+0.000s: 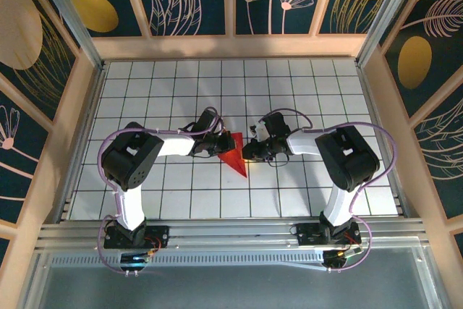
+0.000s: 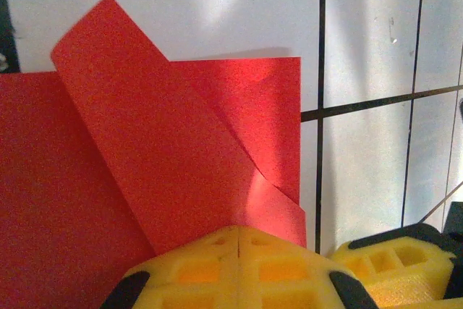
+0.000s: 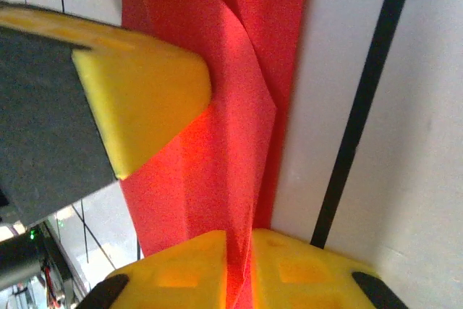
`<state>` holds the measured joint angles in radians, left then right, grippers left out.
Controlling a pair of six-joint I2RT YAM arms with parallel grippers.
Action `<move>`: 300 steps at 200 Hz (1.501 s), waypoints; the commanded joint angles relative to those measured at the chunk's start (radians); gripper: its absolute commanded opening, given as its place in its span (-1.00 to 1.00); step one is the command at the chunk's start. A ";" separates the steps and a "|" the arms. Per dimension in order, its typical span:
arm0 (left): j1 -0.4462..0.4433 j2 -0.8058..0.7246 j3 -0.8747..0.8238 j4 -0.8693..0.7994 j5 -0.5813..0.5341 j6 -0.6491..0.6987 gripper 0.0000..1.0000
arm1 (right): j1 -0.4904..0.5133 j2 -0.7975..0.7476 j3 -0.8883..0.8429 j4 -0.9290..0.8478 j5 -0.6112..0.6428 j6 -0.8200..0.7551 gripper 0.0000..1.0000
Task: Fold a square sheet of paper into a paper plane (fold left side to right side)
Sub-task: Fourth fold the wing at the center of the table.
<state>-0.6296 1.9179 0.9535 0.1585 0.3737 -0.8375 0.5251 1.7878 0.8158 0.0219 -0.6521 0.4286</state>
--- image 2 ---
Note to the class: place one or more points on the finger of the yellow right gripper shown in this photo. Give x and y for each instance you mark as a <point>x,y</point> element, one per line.
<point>434,265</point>
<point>412,291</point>

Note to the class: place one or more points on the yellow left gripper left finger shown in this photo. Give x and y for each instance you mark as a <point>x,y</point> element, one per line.
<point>195,287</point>

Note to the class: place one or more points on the red cloth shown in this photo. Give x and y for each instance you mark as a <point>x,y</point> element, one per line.
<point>144,142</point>

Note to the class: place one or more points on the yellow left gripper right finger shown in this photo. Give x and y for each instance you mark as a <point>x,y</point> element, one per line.
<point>282,287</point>

